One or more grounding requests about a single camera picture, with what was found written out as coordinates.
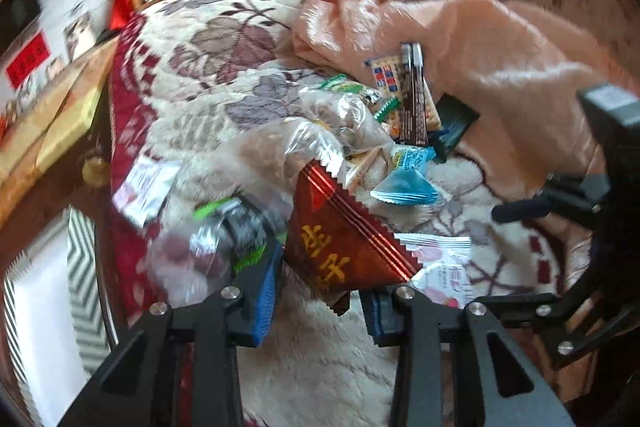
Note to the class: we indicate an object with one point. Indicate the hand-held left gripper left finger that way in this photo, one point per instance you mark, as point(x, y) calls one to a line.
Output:
point(265, 302)

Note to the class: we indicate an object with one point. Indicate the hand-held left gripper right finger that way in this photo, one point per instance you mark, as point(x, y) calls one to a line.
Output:
point(377, 317)

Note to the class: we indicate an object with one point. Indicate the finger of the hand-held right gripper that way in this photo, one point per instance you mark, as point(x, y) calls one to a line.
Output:
point(565, 197)
point(540, 309)

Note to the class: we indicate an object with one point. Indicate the red snack packet gold print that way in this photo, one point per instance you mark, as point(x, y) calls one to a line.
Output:
point(345, 247)

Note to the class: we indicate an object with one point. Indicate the green black snack packet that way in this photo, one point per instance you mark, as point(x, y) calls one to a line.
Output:
point(245, 227)

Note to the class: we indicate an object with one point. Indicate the white pink snack packet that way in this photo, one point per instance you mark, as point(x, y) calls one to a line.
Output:
point(440, 257)

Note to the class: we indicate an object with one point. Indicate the blue white snack packet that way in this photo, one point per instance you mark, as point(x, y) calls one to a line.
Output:
point(405, 187)

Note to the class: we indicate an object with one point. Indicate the clear plastic bag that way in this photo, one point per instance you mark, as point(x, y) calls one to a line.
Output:
point(260, 157)

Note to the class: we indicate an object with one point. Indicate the black white striped box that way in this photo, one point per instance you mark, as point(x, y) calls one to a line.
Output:
point(80, 307)

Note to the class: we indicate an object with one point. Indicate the peach fleece blanket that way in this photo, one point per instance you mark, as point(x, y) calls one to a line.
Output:
point(500, 47)

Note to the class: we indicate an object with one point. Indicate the small white snack packet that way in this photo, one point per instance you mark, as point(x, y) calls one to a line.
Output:
point(145, 187)

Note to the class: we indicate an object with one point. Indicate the dark striped snack packet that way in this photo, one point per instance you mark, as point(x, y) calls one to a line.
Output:
point(414, 92)

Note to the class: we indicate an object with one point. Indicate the blue red checked cracker packet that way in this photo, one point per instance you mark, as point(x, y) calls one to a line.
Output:
point(385, 74)

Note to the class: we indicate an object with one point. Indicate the wooden glass top table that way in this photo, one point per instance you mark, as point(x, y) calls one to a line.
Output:
point(30, 187)

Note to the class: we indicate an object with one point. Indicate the red cream floral blanket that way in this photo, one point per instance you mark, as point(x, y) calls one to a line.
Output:
point(225, 32)

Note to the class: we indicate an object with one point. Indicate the red cloth bag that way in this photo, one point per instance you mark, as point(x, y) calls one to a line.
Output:
point(120, 9)

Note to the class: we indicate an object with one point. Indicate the large photo frame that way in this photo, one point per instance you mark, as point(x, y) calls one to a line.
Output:
point(80, 37)

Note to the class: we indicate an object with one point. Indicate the red wall banner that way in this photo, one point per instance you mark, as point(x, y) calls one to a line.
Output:
point(27, 62)

